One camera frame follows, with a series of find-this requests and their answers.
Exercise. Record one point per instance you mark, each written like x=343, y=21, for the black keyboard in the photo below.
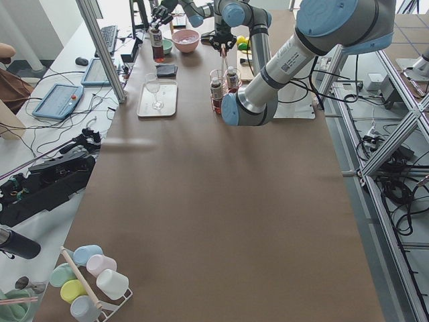
x=109, y=34

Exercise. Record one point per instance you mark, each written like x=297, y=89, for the white cup rack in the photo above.
x=107, y=306

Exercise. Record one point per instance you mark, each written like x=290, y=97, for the aluminium frame post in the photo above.
x=89, y=17

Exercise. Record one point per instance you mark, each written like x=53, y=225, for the light blue plastic cup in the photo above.
x=82, y=254

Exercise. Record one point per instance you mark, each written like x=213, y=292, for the copper wire bottle basket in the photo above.
x=223, y=81

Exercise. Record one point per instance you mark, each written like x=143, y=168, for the black computer mouse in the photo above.
x=81, y=61

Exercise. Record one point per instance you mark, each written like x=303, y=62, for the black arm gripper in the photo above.
x=165, y=7

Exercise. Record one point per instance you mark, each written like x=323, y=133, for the blue teach pendant far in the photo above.
x=95, y=75

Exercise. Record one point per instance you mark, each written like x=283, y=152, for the white plastic cup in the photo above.
x=112, y=283

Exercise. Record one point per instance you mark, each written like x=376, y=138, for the yellow plastic cup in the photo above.
x=71, y=290

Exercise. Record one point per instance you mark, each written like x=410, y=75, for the clear wine glass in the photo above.
x=153, y=86

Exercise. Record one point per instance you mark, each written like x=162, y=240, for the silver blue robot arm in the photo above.
x=195, y=14
x=360, y=27

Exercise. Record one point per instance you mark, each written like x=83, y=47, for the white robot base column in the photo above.
x=295, y=102

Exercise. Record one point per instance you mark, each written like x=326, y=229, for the pink bowl with ice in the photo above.
x=186, y=40

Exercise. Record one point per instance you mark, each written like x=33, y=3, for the green plastic cup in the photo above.
x=61, y=274

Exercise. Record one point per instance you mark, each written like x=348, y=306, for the dark folded cloth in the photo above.
x=166, y=70

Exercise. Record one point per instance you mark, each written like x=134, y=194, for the blue teach pendant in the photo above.
x=59, y=102
x=95, y=75

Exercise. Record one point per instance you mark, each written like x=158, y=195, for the tea bottle white cap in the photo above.
x=156, y=45

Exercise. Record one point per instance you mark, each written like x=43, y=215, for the wooden cutting board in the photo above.
x=244, y=66

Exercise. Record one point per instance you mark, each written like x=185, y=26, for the mint green bowl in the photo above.
x=167, y=46

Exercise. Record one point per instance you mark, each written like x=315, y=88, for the grey plastic cup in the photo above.
x=84, y=310

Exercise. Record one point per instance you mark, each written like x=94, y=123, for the blue teach pendant near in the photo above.
x=59, y=102

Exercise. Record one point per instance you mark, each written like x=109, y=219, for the pink plastic cup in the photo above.
x=98, y=263

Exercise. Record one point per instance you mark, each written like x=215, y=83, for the black thermos bottle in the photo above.
x=14, y=244

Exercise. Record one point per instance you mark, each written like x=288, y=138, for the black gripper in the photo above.
x=222, y=35

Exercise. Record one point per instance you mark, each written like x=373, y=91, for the beige plastic tray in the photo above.
x=167, y=94

